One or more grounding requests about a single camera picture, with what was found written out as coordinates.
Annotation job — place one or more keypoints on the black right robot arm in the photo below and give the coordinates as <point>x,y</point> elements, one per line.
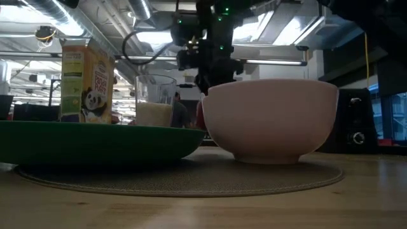
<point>216,19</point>

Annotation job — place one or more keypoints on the round grey placemat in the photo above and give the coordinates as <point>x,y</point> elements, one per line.
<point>190,181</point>

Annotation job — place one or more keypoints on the glass of milk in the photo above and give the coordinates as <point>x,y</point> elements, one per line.
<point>154,108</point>

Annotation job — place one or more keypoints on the green plate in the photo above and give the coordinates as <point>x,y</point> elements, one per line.
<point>95,143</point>

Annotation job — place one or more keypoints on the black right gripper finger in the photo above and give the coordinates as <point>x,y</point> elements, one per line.
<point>229,78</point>
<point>203,84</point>

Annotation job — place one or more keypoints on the ceiling tube light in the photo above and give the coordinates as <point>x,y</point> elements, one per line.
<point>273,62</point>

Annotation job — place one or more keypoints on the red apple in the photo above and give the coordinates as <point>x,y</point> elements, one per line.
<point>200,116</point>

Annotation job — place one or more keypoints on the black aluminium table frame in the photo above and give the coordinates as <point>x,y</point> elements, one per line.
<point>392,150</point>

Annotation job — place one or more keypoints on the panda puffs cereal box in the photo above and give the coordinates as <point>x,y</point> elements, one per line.
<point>89,79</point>

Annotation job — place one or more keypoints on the person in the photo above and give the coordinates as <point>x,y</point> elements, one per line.
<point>181,114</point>

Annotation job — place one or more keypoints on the white bowl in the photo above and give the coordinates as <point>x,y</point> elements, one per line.
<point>270,121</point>

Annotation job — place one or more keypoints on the black low cabinet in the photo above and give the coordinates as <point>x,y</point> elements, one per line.
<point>35,113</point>

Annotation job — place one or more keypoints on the black two-slot toaster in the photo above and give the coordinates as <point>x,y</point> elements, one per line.
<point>353,121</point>

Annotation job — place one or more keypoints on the silver ventilation duct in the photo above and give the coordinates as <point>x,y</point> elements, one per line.
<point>140,9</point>

